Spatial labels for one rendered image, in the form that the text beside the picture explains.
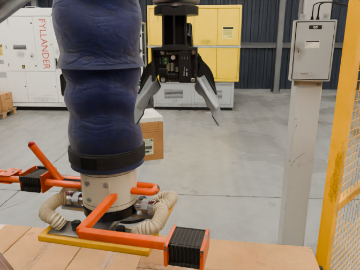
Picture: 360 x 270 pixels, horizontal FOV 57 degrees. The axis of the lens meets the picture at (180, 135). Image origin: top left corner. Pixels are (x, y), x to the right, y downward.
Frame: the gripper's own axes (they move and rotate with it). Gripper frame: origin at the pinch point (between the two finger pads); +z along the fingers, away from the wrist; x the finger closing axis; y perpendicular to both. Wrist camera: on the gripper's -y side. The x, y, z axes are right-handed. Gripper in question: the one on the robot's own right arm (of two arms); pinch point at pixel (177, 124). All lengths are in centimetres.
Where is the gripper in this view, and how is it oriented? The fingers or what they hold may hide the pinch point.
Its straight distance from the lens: 60.5
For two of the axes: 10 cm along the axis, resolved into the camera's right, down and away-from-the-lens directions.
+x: 10.0, 0.2, -0.6
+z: 0.0, 9.6, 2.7
